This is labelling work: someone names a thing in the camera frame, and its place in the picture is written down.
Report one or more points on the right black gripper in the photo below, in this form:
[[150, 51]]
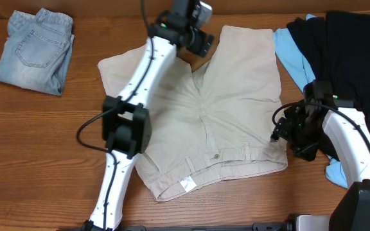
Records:
[[284, 131]]

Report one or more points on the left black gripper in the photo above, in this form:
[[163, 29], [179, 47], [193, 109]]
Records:
[[201, 43]]

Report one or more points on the beige cotton shorts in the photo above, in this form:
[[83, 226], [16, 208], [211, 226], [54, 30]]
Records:
[[215, 123]]

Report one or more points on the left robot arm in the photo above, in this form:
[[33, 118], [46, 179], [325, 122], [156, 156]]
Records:
[[126, 126]]

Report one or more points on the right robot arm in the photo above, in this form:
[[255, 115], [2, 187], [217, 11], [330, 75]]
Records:
[[344, 124]]

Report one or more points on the light blue garment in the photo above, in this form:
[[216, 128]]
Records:
[[292, 61]]

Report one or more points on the black garment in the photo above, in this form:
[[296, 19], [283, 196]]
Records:
[[337, 47]]

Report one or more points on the folded light blue jeans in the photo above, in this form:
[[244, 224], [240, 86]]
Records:
[[38, 51]]

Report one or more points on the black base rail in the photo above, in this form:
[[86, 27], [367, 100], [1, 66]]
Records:
[[275, 226]]

